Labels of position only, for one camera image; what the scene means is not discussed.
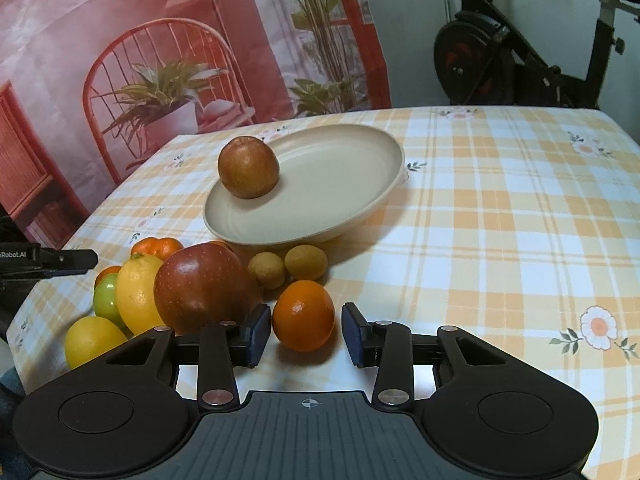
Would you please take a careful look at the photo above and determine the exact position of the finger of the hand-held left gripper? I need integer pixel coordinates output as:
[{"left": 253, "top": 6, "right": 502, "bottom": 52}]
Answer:
[{"left": 39, "top": 249, "right": 99, "bottom": 279}]

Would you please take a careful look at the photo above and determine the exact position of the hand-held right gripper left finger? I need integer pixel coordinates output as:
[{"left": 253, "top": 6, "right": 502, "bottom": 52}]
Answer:
[{"left": 100, "top": 304, "right": 272, "bottom": 410}]

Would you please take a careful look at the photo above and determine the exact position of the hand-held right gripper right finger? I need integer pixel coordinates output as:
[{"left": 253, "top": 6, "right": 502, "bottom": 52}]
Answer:
[{"left": 341, "top": 303, "right": 513, "bottom": 407}]

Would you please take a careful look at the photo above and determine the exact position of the green apple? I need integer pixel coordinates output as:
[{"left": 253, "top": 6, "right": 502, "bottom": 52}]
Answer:
[{"left": 93, "top": 272, "right": 132, "bottom": 333}]

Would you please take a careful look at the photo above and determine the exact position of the brown kiwi fruit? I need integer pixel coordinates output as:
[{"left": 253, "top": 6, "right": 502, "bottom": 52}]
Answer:
[
  {"left": 248, "top": 251, "right": 287, "bottom": 291},
  {"left": 284, "top": 244, "right": 329, "bottom": 282}
]

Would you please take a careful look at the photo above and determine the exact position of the large yellow lemon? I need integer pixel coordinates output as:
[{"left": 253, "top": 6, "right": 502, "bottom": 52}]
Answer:
[{"left": 116, "top": 253, "right": 168, "bottom": 337}]

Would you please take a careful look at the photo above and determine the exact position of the dark red apple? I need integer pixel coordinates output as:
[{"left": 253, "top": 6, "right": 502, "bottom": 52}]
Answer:
[{"left": 153, "top": 243, "right": 263, "bottom": 336}]

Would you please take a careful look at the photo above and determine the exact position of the small yellow lemon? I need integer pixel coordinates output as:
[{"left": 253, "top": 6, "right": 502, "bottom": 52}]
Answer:
[{"left": 65, "top": 316, "right": 130, "bottom": 371}]

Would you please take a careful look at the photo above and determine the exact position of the beige round plate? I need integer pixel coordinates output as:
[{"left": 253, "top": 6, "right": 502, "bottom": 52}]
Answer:
[{"left": 202, "top": 124, "right": 406, "bottom": 247}]

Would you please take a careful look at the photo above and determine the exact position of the reddish brown apple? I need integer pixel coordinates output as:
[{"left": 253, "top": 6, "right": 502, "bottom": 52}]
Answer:
[{"left": 217, "top": 136, "right": 280, "bottom": 200}]

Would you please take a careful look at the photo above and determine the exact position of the orange checked tablecloth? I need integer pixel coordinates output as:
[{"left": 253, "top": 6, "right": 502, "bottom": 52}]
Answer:
[{"left": 7, "top": 106, "right": 640, "bottom": 476}]

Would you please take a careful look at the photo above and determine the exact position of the printed backdrop cloth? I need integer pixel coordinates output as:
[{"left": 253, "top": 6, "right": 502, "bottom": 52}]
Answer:
[{"left": 0, "top": 0, "right": 392, "bottom": 251}]

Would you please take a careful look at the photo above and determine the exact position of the black exercise bike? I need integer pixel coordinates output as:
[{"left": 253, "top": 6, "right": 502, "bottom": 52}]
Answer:
[{"left": 433, "top": 0, "right": 640, "bottom": 110}]

